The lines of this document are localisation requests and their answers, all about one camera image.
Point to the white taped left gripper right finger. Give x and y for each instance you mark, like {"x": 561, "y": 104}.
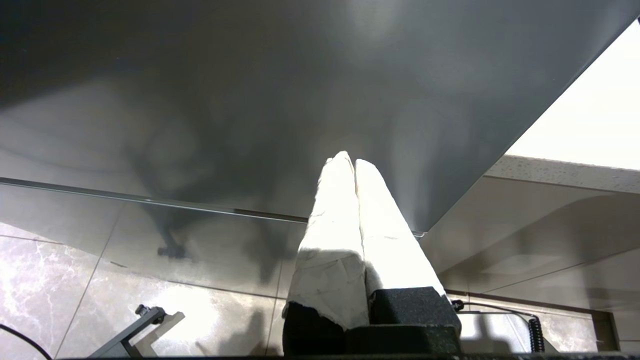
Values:
{"x": 390, "y": 240}

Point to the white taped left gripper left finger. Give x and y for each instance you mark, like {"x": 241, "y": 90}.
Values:
{"x": 330, "y": 250}

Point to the counter base cabinet front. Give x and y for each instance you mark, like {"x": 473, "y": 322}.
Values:
{"x": 525, "y": 240}

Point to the grey tall cabinet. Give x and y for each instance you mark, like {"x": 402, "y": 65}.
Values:
{"x": 250, "y": 75}

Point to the grey metal bracket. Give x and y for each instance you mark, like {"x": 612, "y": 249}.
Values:
{"x": 145, "y": 320}

